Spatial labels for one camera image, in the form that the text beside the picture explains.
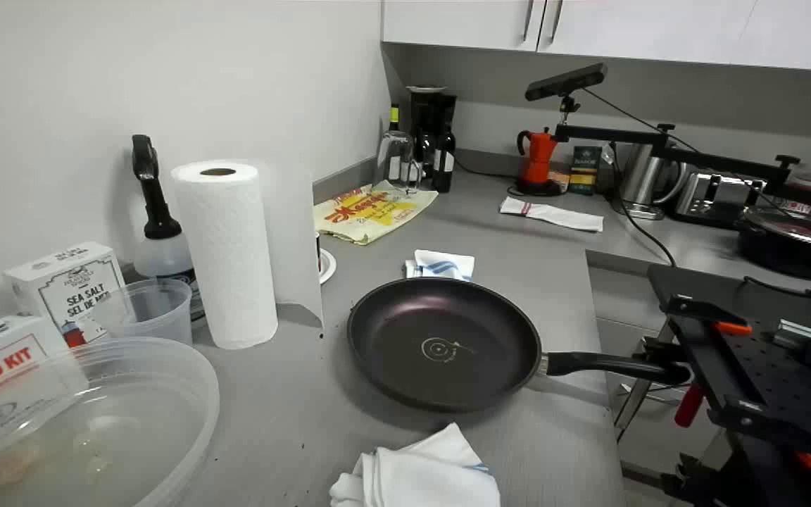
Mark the white paper towel roll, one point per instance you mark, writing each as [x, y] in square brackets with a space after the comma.
[227, 254]

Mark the folded white cloth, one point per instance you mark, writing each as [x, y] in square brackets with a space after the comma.
[555, 216]

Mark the white wall cabinet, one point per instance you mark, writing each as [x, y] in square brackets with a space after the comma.
[464, 25]

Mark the silver toaster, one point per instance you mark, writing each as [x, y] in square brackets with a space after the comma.
[719, 197]

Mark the black coffee maker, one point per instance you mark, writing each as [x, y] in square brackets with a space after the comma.
[427, 123]

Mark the silver kettle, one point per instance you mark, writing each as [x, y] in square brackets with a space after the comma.
[648, 178]

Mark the red moka pot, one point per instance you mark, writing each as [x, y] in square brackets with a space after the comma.
[538, 159]

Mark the black cooking pot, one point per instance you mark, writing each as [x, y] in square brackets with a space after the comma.
[789, 243]

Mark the round white plate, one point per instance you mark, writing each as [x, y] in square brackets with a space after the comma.
[329, 270]

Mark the black stereo camera bar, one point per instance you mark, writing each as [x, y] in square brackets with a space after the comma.
[564, 84]

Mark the white towel with blue stripes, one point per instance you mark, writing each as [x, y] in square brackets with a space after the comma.
[423, 474]
[438, 266]

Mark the dark green box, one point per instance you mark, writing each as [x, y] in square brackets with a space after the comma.
[590, 171]

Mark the white sea salt box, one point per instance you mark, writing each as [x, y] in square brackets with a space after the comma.
[77, 291]

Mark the small clear plastic container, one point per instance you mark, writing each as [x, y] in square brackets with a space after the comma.
[155, 312]

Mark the yellow plastic bag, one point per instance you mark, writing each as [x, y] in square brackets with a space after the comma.
[367, 212]

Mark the spray bottle with black trigger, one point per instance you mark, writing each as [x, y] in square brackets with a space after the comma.
[158, 226]

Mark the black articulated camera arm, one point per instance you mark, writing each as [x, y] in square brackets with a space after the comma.
[613, 133]

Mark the white first aid kit box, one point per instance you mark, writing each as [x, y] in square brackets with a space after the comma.
[0, 370]

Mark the black breadboard table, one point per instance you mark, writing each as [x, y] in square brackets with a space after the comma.
[782, 375]

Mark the small bottle with yellow cap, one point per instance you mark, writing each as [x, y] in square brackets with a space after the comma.
[392, 123]

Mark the large clear plastic bowl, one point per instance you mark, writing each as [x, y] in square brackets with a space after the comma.
[126, 440]

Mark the black frying pan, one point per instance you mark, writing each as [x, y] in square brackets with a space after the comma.
[444, 349]

